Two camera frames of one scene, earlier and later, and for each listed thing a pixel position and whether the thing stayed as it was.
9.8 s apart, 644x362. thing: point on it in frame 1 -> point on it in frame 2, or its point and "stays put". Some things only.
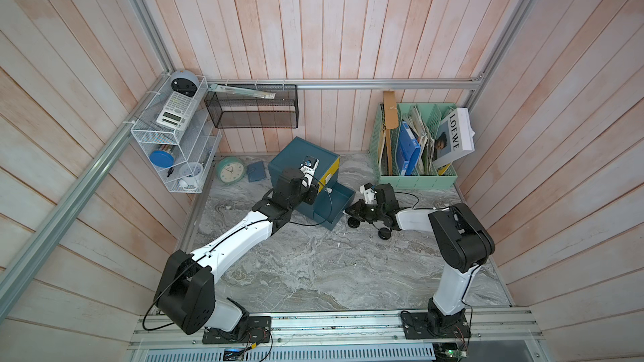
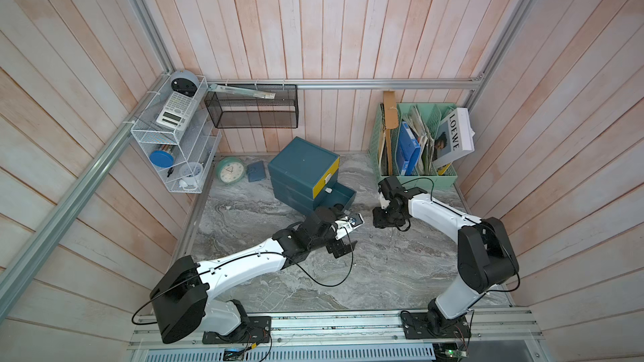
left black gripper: x=312 y=193 -> x=339 y=248
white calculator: x=178 y=111 stays put
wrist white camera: x=308 y=169 -> x=346 y=224
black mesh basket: x=236 y=111 stays put
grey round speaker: x=184 y=82 stays put
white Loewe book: x=455 y=137 stays put
